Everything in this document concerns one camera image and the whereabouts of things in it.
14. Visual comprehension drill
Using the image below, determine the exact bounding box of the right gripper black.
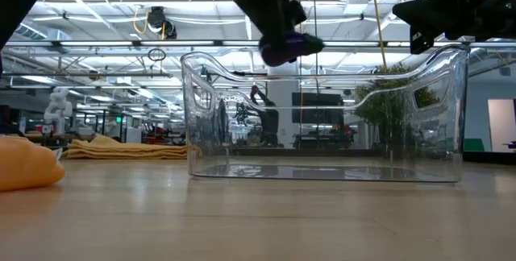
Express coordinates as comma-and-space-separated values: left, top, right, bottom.
392, 0, 516, 56

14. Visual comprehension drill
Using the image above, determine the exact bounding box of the purple toy eggplant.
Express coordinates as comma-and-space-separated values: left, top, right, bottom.
260, 31, 325, 68

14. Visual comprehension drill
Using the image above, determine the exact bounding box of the small green potted plant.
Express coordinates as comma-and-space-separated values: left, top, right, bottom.
354, 62, 441, 155

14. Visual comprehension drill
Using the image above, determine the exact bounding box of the long horizontal metal beam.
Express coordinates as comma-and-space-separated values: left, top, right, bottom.
0, 39, 516, 49

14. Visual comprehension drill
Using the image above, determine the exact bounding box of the green box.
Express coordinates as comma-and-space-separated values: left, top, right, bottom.
463, 138, 486, 153

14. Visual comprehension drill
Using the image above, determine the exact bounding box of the clear plastic storage container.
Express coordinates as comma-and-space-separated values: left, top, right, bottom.
180, 44, 471, 184

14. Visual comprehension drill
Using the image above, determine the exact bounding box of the folded orange cloth towel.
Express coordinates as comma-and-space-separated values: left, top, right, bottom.
60, 133, 202, 161

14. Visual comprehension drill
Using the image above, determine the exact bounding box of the orange toy vegetable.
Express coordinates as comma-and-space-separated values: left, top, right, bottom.
0, 135, 66, 193

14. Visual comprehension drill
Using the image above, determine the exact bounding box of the yellow hanging cable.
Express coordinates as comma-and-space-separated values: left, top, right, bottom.
369, 0, 389, 70

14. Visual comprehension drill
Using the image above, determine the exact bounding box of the black hanging cable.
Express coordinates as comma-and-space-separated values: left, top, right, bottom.
298, 0, 303, 149
310, 0, 320, 95

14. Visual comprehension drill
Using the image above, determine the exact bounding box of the black wall monitor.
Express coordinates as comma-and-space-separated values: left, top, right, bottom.
291, 92, 345, 126

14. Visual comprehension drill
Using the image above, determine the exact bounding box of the black ceiling cable reel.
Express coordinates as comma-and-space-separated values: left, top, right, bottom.
146, 6, 178, 41

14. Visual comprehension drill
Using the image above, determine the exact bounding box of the black cable loop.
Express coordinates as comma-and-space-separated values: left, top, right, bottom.
147, 48, 167, 63

